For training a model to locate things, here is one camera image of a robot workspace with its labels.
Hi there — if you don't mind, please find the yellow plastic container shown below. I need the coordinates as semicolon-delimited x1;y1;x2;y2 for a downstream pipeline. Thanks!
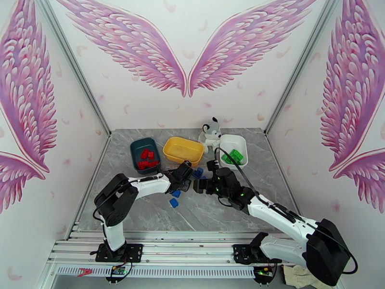
162;136;205;167

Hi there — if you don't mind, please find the white plastic container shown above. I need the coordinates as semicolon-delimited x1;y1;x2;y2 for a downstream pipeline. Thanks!
219;134;248;171

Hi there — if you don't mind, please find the dark teal plastic container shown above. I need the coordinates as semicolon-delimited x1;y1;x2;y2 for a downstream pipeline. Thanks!
129;137;162;174

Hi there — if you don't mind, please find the grey white plush husky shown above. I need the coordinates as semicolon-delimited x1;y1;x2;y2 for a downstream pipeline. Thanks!
198;117;223;153

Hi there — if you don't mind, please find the white work glove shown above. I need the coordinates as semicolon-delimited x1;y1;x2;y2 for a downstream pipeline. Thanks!
282;264;315;288

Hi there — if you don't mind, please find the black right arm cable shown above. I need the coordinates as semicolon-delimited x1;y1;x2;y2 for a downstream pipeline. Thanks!
213;147;359;274

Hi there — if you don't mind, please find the aluminum base rail frame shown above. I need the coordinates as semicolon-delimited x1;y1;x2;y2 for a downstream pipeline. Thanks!
46;231;334;268

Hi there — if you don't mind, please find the aluminum table side rail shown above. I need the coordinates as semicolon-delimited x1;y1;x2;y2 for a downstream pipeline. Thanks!
73;135;113;235
264;134;301;213

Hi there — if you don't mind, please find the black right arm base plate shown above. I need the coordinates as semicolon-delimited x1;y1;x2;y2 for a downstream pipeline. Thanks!
233;243;283;265

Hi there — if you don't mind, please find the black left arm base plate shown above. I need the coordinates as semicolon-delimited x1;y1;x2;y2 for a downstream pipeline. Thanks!
95;243;143;263

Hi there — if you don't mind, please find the white slotted cable duct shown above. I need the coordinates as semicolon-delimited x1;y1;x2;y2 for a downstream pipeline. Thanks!
56;266;257;279

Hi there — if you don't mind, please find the aluminum frame post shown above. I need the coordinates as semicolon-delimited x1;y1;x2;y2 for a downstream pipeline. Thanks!
33;0;113;138
264;0;345;137

